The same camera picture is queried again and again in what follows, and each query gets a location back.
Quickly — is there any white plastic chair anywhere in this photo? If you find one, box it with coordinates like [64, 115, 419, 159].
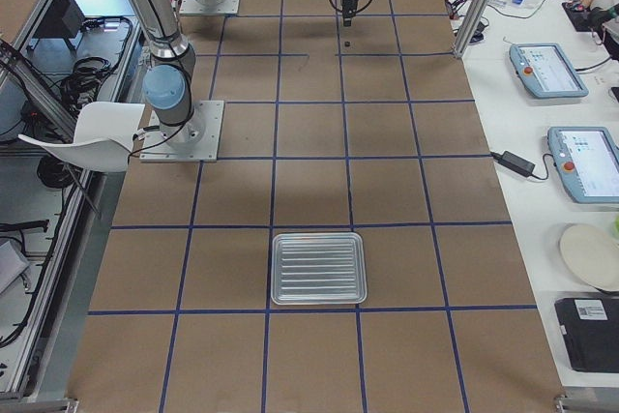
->
[18, 102, 145, 172]

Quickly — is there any blue teach pendant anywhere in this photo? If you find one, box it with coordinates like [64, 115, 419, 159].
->
[547, 127, 618, 204]
[509, 43, 589, 99]

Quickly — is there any blue teach pendant far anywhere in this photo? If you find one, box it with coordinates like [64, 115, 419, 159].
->
[509, 43, 589, 99]

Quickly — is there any cream round plate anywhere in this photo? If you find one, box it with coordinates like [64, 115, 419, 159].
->
[559, 224, 618, 292]

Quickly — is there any ribbed metal tray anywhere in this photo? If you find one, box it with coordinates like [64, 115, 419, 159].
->
[271, 232, 368, 306]

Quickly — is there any black flat box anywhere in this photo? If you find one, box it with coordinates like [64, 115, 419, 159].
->
[554, 298, 618, 373]

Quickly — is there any black power adapter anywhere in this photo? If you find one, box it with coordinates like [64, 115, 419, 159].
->
[491, 151, 535, 178]

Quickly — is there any blue teach pendant near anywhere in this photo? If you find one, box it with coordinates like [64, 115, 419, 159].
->
[547, 127, 618, 204]

